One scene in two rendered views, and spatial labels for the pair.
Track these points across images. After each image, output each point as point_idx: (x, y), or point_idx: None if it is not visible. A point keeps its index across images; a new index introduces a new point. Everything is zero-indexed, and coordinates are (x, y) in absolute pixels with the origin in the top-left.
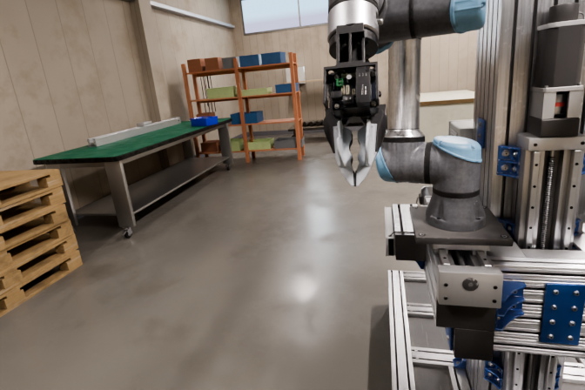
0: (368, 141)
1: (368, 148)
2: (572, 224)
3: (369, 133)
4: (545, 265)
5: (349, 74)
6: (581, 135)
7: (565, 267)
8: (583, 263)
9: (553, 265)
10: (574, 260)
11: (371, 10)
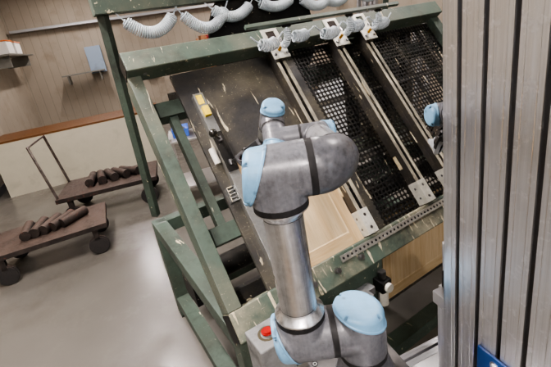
0: (430, 140)
1: (430, 142)
2: (438, 361)
3: (433, 140)
4: (436, 337)
5: None
6: (440, 292)
7: (424, 342)
8: (417, 356)
9: (432, 341)
10: (424, 355)
11: None
